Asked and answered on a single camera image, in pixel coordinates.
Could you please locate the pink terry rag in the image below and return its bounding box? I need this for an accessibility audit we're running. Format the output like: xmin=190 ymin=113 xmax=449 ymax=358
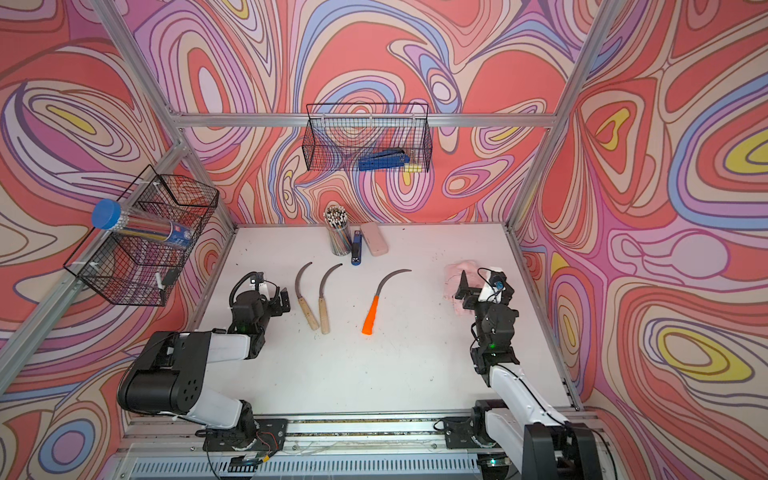
xmin=443 ymin=260 xmax=484 ymax=317

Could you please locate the wooden handle sickle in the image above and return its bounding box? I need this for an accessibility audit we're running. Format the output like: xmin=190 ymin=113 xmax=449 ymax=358
xmin=318 ymin=263 xmax=342 ymax=335
xmin=293 ymin=261 xmax=321 ymax=332

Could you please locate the orange handle sickle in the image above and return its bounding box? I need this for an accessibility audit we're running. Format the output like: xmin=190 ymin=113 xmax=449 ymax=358
xmin=361 ymin=268 xmax=414 ymax=336

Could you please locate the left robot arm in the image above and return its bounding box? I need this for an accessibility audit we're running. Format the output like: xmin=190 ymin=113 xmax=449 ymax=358
xmin=117 ymin=288 xmax=290 ymax=455

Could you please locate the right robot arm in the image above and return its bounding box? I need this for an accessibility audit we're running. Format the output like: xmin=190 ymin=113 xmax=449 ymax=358
xmin=443 ymin=269 xmax=604 ymax=479

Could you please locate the blue stapler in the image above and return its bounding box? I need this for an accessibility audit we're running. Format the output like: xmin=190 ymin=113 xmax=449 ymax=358
xmin=351 ymin=230 xmax=363 ymax=266

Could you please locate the cup of coloured pencils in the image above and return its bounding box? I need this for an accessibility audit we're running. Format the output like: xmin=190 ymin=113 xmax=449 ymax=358
xmin=323 ymin=205 xmax=352 ymax=256

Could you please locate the pink rectangular box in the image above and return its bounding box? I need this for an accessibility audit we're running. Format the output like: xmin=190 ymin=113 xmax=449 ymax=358
xmin=360 ymin=222 xmax=389 ymax=257

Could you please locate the blue tool in basket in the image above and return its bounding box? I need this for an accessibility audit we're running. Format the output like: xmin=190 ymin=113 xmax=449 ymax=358
xmin=357 ymin=148 xmax=411 ymax=171

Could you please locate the blue cap pencil tube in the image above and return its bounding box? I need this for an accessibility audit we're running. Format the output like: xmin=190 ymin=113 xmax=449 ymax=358
xmin=91 ymin=199 xmax=193 ymax=249

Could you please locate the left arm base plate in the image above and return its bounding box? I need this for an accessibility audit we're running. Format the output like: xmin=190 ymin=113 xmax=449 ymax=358
xmin=200 ymin=418 xmax=288 ymax=454

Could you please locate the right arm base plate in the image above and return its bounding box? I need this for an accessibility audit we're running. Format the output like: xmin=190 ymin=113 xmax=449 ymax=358
xmin=433 ymin=415 xmax=498 ymax=449

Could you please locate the black wire basket left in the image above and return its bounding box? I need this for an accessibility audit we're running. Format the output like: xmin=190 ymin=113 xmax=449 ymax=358
xmin=63 ymin=166 xmax=219 ymax=306

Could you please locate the black wire basket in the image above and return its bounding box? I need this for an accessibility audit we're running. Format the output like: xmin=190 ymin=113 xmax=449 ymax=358
xmin=302 ymin=101 xmax=433 ymax=173
xmin=63 ymin=166 xmax=219 ymax=306

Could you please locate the black wire basket back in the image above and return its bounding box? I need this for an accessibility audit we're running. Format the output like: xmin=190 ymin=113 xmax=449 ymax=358
xmin=302 ymin=101 xmax=433 ymax=173

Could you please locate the aluminium front rail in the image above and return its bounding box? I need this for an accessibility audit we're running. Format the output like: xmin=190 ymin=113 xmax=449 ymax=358
xmin=119 ymin=413 xmax=613 ymax=448

